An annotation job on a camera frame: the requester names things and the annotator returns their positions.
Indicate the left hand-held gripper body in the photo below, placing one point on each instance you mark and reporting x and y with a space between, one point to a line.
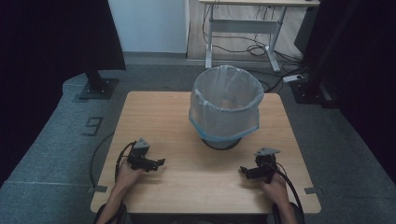
138 155

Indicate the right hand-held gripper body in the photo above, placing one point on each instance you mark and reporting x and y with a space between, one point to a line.
264 165

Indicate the trash bin with plastic liner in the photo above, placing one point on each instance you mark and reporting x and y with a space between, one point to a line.
224 105

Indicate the person's left hand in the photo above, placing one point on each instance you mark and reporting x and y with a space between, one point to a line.
127 177

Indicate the person's right hand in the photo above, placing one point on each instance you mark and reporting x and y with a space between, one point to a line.
275 189

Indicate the black stand base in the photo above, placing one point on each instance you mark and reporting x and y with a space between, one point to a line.
98 87

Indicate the white power strip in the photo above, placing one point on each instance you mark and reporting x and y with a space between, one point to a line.
292 78

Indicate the black metal stand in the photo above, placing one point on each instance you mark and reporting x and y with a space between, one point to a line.
314 81

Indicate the black curtain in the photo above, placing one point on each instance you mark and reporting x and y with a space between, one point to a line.
46 62

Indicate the white desk frame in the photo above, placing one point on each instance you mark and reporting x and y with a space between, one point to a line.
246 26

